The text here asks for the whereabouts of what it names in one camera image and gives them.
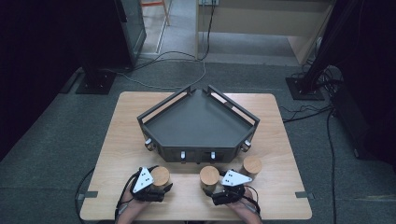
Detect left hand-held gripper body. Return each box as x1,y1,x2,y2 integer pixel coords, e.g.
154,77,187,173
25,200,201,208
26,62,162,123
129,166,166,203

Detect black glass-front cabinet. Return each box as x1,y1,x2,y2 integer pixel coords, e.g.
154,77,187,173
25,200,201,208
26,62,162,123
113,0,148,69

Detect black cable beside table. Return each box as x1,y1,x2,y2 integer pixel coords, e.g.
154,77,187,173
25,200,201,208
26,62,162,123
74,167,96,224

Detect black stand with square base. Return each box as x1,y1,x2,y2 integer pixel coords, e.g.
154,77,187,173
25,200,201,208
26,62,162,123
75,60,117,95

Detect hand-held gripper cable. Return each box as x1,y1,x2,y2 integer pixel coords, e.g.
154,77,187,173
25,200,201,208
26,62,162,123
114,172,139,222
244,185,262,217

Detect black floor cable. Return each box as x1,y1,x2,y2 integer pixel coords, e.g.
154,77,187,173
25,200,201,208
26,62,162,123
130,0,217,73

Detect long black cable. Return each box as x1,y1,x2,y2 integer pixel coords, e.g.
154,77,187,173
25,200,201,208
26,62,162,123
326,108,339,224

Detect person's right hand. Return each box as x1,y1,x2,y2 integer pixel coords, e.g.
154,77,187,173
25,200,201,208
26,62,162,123
227,189,257,215

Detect glass jar of lotus seeds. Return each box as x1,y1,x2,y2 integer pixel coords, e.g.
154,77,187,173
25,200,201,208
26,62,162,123
149,165,172,191

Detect glass jar of white grains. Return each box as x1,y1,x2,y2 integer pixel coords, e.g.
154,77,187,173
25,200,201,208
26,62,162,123
241,155,263,181

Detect person's left hand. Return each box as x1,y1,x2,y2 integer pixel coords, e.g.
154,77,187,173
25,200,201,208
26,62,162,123
120,189,148,215

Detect left hand-held gripper cable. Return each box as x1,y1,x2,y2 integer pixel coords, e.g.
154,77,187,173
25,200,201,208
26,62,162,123
114,172,139,222

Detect black equipment box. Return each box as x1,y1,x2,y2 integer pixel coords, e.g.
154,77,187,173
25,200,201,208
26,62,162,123
330,82,396,164

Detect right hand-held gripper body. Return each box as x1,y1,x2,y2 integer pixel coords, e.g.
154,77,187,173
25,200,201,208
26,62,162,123
212,169,253,206

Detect black slanted stand with base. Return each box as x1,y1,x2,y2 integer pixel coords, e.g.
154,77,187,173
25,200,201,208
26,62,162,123
285,0,365,101

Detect grey tape marker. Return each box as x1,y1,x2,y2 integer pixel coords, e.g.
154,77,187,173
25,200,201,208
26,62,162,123
294,190,316,200
77,190,99,201

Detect dark grey corner storage rack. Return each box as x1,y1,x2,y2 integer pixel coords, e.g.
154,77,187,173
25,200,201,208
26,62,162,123
136,84,261,164

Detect light wooden desk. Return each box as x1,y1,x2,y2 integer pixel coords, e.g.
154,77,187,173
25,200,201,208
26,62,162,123
195,0,336,66

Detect right hand-held gripper cable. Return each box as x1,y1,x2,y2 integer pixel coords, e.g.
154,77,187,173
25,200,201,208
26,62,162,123
244,185,262,217

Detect tangled black cables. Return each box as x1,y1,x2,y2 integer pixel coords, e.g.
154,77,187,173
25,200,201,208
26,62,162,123
279,104,334,124

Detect grey floor cable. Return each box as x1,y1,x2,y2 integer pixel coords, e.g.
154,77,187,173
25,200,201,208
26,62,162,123
102,59,207,91

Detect orange wooden stool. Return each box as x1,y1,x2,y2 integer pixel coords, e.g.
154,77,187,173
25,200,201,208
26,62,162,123
139,0,172,27

